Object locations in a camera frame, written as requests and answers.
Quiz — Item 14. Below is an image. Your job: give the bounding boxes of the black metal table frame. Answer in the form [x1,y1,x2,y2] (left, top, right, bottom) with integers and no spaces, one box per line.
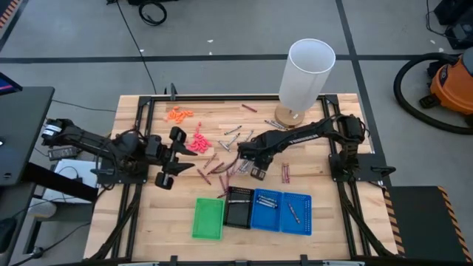
[83,83,402,266]

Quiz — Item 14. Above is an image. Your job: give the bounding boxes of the black platform hazard stripes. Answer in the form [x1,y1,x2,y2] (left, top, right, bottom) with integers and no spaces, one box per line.
[383,185,473,264]

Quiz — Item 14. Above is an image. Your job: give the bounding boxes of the black equipment case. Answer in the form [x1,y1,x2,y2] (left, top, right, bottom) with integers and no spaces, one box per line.
[432,0,473,51]

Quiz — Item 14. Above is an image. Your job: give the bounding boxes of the green plastic basket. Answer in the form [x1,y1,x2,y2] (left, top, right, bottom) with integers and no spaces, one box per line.
[191,197,225,242]

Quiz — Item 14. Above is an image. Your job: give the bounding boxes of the orange small pieces pile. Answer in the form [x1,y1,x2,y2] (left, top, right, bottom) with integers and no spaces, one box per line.
[163,106,195,125]

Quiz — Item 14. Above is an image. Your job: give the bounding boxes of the orange shop vacuum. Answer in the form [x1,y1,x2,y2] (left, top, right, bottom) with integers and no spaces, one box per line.
[392,52,473,135]
[419,47,473,116]

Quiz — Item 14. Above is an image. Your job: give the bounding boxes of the blue plastic basket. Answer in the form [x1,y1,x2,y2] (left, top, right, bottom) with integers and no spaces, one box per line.
[279,191,313,237]
[250,188,284,233]

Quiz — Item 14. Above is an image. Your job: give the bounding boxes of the black side desk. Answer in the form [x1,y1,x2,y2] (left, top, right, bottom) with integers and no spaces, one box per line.
[0,86,99,266]

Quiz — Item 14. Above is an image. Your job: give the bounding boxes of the black plastic basket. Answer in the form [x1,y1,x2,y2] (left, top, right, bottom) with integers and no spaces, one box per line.
[222,185,256,230]

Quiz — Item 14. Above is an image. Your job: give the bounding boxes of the black power adapter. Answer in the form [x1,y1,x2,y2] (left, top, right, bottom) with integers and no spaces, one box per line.
[47,146,79,161]

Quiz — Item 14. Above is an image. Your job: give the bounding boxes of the pink small pieces pile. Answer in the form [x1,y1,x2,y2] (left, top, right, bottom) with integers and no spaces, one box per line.
[186,121,214,154]

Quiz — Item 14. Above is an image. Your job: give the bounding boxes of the computer monitor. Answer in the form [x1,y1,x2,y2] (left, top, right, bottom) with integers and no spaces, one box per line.
[0,72,23,96]

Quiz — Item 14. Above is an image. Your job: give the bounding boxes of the white box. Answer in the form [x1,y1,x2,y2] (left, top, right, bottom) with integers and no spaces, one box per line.
[41,158,101,205]

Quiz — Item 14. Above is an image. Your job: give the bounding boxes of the black floor cable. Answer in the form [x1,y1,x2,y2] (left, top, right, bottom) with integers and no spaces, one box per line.
[115,0,159,95]

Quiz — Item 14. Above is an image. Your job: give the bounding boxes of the coiled black cable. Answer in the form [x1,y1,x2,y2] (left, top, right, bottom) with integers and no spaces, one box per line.
[137,0,168,27]

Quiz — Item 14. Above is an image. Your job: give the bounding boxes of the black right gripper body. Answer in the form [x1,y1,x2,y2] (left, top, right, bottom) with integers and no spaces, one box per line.
[237,140,274,182]

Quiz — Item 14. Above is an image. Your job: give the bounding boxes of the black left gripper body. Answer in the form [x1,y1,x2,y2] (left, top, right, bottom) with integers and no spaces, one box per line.
[145,126,188,191]

